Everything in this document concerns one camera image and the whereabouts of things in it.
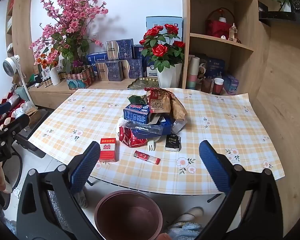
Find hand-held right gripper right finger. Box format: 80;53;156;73
199;140;283;240

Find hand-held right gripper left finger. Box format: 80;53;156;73
16;141;102;240

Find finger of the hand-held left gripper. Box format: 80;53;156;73
1;114;30;135
0;102;12;119

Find red cigarette box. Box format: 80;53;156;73
99;137;117;163

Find black tissue packet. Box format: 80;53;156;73
165;134;182;152

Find crushed red can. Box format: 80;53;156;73
119;126;148;147

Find red lighter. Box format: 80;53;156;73
133;150;161;165

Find white plastic fork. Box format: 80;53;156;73
147;135;163;152

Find brown plastic bin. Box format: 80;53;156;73
94;190;163;240

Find long dark blue carton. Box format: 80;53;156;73
125;115;177;140

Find blue box red label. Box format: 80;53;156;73
123;102;151;125

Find brown paper bag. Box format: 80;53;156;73
144;87;188;120

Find green wrapper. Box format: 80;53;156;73
127;95;148;105

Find red cloth pile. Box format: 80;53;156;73
0;92;26;132

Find grey fuzzy slipper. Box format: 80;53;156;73
74;190;89;208

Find white desk fan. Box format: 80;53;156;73
3;55;31;105

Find low wooden sideboard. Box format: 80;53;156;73
27;78;183;110

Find row of small brown bottles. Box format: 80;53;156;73
35;75;53;88

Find grey speckled mat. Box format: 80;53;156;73
48;190;74;233

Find white fuzzy slipper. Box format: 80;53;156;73
174;206;204;225

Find orange flowers white ribbed vase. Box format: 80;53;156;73
34;51;62;86

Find fluffy fleece clothing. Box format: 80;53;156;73
166;222;203;240

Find copper corrugated planter box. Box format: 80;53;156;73
65;65;96;91

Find red paper cup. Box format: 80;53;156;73
213;78;224;95

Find tall wooden bookcase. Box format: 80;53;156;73
5;0;39;80

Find brown cup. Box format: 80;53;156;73
201;77;213;93

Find purple box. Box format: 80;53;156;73
224;74;239;95

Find blue gold gift box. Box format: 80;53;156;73
106;39;135;61
95;60;123;82
121;59;143;79

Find stack of pastel cups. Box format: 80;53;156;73
186;56;200;89

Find green gold leaf tray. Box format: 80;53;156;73
127;77;158;90

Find dark blue illustrated box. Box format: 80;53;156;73
206;58;225;79

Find blue white flat box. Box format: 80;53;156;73
86;52;108;64

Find wooden shelf unit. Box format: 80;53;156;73
181;0;260;96

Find dark blue box white emblem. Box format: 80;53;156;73
144;55;161;78

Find pink blossom artificial plant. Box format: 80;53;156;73
29;0;109;74

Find dark blue box red logo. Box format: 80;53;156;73
134;44;147;60

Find red rose plant white pot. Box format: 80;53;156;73
139;24;185;88

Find clear glass bottle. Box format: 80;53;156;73
229;23;238;42

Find pale blue white carton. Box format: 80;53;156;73
146;17;183;43

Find dark speckled counter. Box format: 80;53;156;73
258;1;300;28

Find red basket with handle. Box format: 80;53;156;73
205;8;237;38

